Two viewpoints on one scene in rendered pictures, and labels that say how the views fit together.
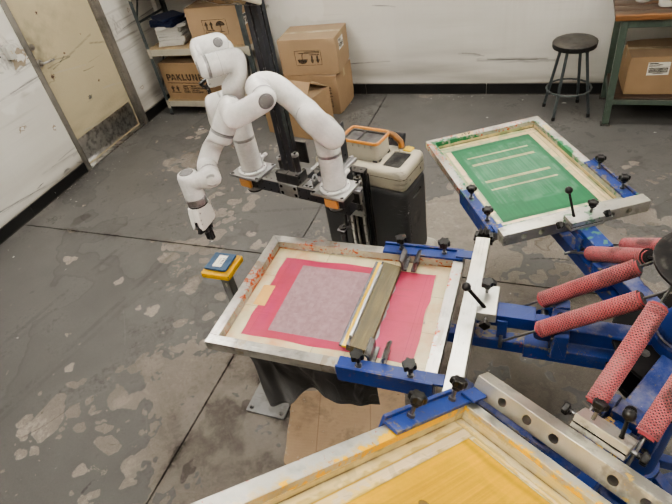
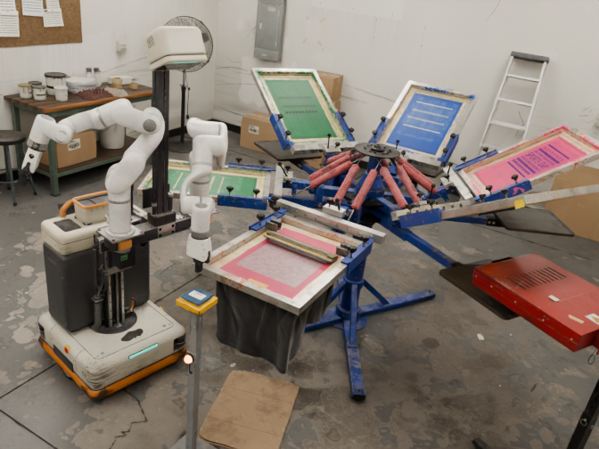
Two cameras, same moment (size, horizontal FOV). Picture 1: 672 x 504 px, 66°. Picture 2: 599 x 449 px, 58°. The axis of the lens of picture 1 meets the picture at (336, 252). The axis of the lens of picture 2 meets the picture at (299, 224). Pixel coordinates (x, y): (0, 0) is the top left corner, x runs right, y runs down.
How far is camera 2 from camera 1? 2.76 m
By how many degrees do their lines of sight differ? 74
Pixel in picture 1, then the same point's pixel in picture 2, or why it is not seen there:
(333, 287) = (269, 257)
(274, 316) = (283, 283)
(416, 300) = (300, 237)
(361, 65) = not seen: outside the picture
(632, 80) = (61, 156)
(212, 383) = not seen: outside the picture
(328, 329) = (307, 267)
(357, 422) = (251, 401)
